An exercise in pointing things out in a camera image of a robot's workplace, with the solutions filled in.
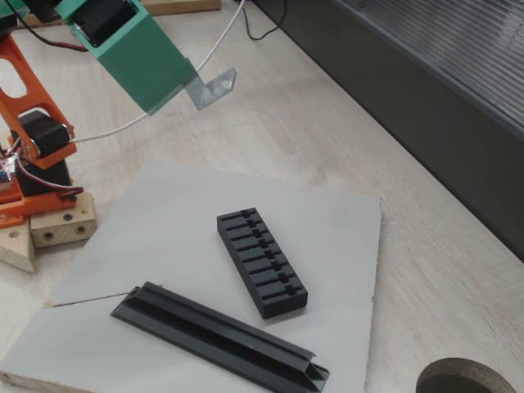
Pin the grey metal bracket with holes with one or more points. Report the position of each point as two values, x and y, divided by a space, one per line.
213 92

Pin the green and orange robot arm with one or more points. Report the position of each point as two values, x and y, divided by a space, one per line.
43 135

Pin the black slotted block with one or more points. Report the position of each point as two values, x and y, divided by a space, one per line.
286 305

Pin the grey plywood board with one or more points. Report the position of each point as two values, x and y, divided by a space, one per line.
163 245

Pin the wooden block with screw holes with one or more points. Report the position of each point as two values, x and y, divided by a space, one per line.
61 229

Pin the light wooden base plank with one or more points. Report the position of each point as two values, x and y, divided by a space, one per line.
16 249

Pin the long black profile rail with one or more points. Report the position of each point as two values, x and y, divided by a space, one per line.
204 327

